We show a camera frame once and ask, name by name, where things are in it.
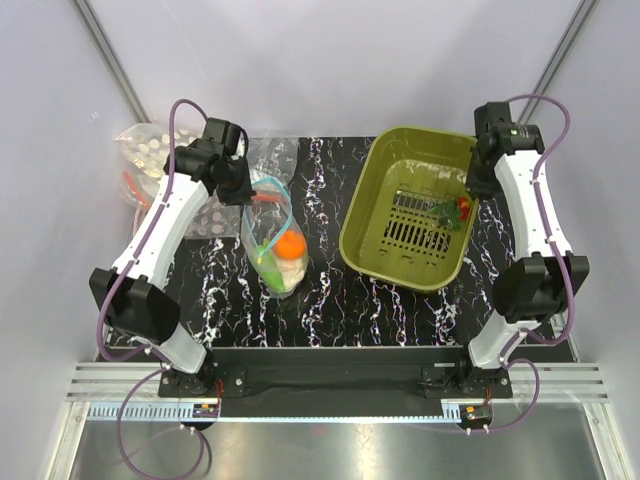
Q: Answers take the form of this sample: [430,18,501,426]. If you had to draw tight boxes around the green vegetable toy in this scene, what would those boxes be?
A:
[256,243,285,294]

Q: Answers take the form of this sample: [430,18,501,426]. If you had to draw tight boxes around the clear red-zipper bag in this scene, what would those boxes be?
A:
[119,171,154,232]

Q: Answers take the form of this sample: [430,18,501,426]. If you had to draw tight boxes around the olive green plastic bin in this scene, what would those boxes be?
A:
[339,126,479,293]

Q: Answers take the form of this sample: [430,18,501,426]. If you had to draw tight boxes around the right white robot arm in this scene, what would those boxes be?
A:
[453,123,590,397]

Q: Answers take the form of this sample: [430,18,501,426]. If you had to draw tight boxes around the clear blue-zipper bag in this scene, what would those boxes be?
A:
[240,176,309,299]

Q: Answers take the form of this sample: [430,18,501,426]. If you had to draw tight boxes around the green leafy red toy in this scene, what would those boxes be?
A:
[430,197,471,231]

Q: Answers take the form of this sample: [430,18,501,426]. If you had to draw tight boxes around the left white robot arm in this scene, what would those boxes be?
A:
[89,133,253,396]

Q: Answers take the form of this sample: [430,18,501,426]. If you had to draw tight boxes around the orange carrot toy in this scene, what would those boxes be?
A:
[273,230,307,261]

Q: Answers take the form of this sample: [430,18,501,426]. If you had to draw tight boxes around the black marble pattern mat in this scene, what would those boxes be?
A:
[166,137,514,347]

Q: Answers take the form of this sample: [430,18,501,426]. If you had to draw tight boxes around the bag of white discs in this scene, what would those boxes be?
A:
[115,123,170,180]

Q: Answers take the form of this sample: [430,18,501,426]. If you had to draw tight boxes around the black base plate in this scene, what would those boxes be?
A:
[158,347,513,420]

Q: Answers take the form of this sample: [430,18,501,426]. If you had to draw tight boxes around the clear orange-zipper bag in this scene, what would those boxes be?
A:
[184,137,299,240]

